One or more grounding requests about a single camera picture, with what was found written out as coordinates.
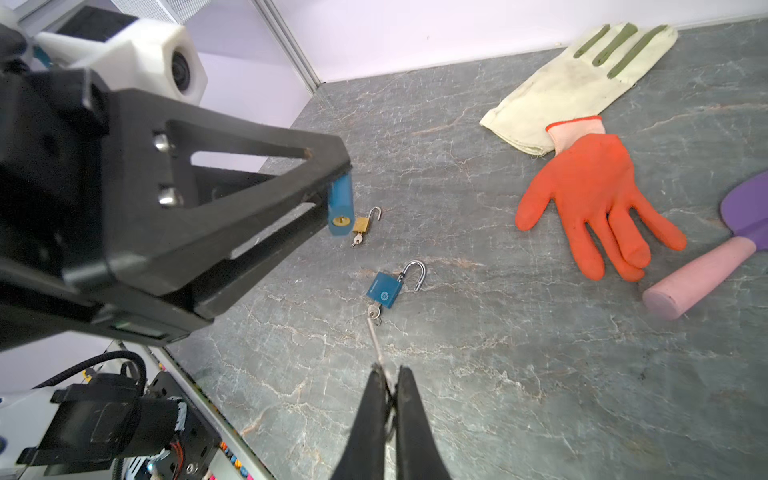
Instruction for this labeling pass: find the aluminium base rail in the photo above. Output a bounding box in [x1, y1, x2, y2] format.
[107, 340, 274, 479]

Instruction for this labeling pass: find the large blue padlock key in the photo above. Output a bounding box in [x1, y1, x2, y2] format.
[367, 302, 381, 326]

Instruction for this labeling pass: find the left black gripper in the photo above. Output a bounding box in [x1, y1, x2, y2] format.
[1, 65, 352, 350]

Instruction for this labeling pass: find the cream work glove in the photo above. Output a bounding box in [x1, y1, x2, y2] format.
[480, 22, 678, 156]

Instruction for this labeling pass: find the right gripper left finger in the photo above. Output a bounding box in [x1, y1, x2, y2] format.
[331, 364, 390, 480]

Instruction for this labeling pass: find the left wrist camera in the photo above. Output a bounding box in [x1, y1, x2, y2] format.
[34, 6, 208, 105]

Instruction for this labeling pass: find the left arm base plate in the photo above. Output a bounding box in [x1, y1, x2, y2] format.
[145, 372, 221, 479]

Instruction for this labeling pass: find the red rubber glove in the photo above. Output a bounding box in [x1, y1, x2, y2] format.
[515, 116, 687, 282]

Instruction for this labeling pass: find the small blue padlock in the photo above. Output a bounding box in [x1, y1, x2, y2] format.
[327, 174, 355, 236]

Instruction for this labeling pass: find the large blue padlock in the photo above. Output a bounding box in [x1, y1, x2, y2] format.
[366, 260, 428, 309]

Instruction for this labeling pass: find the purple pink toy trowel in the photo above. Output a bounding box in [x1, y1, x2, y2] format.
[642, 172, 767, 320]

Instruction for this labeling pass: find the colourful bead strip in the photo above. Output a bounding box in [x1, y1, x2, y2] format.
[205, 441, 254, 480]

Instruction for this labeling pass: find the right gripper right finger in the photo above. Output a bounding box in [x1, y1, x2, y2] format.
[394, 366, 451, 480]

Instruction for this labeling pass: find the brass padlock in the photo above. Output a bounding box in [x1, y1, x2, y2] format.
[352, 206, 383, 247]

